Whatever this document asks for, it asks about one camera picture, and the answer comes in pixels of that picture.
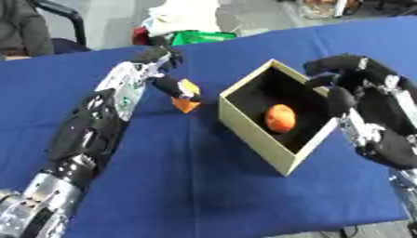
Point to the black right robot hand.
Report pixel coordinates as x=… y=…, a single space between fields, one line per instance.
x=380 y=102

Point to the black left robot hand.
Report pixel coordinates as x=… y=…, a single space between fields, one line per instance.
x=89 y=136

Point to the orange block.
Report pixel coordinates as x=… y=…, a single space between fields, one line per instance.
x=186 y=106

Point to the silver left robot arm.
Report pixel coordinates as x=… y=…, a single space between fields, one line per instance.
x=32 y=207

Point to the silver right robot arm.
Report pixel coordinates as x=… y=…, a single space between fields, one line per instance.
x=406 y=192

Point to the tan cardboard box black inside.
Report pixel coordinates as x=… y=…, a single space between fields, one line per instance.
x=255 y=136

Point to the orange toy fruit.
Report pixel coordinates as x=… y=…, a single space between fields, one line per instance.
x=280 y=118

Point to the red object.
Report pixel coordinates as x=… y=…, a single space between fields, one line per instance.
x=141 y=35

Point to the black chair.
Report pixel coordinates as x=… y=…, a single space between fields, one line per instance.
x=73 y=21

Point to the person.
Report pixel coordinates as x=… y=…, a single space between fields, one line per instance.
x=21 y=28

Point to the green bag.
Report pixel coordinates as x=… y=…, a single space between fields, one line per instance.
x=201 y=37

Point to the white bag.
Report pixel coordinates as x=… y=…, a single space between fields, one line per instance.
x=182 y=15

